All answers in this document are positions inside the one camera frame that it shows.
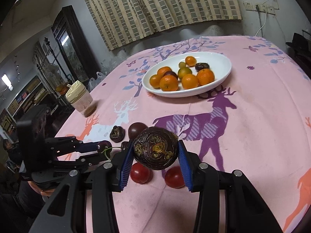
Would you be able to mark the small dark water chestnut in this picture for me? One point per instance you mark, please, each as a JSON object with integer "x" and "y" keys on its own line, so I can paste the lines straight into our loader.
{"x": 117, "y": 134}

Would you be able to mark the dark purple plum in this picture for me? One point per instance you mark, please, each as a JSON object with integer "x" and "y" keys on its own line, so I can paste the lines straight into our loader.
{"x": 171, "y": 73}

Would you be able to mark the striped beige curtain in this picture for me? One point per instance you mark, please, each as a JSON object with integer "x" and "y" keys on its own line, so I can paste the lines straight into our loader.
{"x": 121, "y": 22}

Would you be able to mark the small orange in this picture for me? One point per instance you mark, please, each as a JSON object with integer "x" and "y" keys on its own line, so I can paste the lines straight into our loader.
{"x": 190, "y": 61}

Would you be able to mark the large dark water chestnut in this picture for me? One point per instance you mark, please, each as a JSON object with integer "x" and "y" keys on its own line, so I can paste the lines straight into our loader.
{"x": 156, "y": 148}

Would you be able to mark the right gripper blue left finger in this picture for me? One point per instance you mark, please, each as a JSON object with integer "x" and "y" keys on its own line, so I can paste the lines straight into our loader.
{"x": 122, "y": 163}

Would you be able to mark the large orange mandarin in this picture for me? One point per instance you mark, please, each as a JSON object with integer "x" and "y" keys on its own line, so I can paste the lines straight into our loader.
{"x": 169, "y": 83}

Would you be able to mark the red cherry tomato left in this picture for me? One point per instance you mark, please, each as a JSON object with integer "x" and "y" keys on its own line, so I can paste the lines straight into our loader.
{"x": 140, "y": 174}

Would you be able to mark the dark water chestnut middle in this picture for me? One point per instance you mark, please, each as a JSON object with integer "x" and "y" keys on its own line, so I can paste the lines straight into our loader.
{"x": 201, "y": 66}

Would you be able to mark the wall power strip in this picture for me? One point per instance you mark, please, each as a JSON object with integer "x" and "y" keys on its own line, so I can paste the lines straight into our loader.
{"x": 264, "y": 8}

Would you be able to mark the dark round plum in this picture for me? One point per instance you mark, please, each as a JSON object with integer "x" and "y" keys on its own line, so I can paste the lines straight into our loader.
{"x": 135, "y": 129}

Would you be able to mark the pink printed tablecloth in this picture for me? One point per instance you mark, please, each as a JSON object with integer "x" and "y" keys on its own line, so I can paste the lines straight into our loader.
{"x": 257, "y": 121}

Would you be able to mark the plastic cup with cream lid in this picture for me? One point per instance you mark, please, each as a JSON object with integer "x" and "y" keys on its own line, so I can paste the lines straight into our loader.
{"x": 80, "y": 99}

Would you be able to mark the red cherry tomato right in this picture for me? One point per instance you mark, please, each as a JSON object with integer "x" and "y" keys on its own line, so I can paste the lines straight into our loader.
{"x": 174, "y": 178}

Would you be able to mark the orange yellow tomato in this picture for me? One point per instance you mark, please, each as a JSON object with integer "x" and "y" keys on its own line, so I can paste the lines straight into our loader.
{"x": 155, "y": 81}

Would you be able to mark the white plastic bag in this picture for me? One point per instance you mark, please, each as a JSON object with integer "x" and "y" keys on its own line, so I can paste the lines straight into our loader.
{"x": 93, "y": 82}

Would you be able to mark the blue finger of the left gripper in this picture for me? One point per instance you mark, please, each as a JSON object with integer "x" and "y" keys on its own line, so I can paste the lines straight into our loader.
{"x": 80, "y": 145}
{"x": 79, "y": 161}

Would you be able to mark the white oval plate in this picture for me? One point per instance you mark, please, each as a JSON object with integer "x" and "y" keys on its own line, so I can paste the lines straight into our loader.
{"x": 188, "y": 74}

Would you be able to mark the greenish yellow citrus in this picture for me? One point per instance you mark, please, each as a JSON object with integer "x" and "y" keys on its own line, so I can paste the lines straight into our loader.
{"x": 184, "y": 71}

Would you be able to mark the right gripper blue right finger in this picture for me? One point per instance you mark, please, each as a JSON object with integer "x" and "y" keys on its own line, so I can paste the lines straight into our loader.
{"x": 189, "y": 163}

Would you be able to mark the red cherry tomato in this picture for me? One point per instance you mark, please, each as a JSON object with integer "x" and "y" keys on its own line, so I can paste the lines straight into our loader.
{"x": 140, "y": 174}
{"x": 174, "y": 178}

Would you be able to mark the dark wooden cabinet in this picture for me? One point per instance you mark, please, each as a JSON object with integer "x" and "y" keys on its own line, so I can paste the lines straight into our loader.
{"x": 73, "y": 46}

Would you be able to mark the left hand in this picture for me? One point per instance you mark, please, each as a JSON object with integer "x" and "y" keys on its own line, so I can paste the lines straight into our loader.
{"x": 40, "y": 191}

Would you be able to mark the dark cherry with stem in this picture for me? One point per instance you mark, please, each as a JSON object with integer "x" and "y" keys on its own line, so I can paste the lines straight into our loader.
{"x": 104, "y": 146}

